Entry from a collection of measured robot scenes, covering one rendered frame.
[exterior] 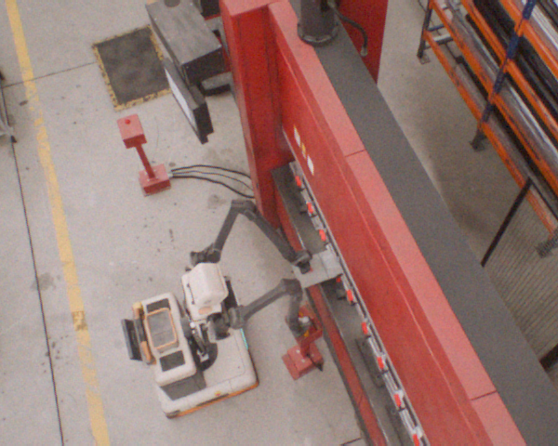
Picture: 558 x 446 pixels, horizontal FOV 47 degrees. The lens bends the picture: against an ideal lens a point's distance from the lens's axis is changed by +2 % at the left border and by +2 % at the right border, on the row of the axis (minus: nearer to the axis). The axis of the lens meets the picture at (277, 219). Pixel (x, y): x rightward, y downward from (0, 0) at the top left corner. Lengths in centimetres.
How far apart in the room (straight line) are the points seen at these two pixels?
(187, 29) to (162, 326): 173
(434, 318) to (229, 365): 229
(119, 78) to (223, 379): 312
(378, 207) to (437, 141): 310
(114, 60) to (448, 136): 317
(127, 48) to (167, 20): 272
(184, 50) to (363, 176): 142
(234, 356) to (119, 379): 91
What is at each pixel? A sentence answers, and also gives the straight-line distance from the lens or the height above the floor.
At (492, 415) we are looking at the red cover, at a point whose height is 230.
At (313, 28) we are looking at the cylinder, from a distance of 298.
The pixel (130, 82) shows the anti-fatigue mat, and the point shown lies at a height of 1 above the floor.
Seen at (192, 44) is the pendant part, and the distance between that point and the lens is 360.
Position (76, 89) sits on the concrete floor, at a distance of 628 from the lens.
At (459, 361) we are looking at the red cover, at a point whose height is 230.
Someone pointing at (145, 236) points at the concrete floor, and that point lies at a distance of 522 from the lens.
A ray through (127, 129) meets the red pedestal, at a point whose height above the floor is 80.
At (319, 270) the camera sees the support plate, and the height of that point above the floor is 100.
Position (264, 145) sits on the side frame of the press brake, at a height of 118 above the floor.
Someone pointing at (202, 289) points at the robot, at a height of 137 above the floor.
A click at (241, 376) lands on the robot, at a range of 438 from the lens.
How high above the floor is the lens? 450
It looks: 62 degrees down
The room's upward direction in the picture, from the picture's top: 7 degrees counter-clockwise
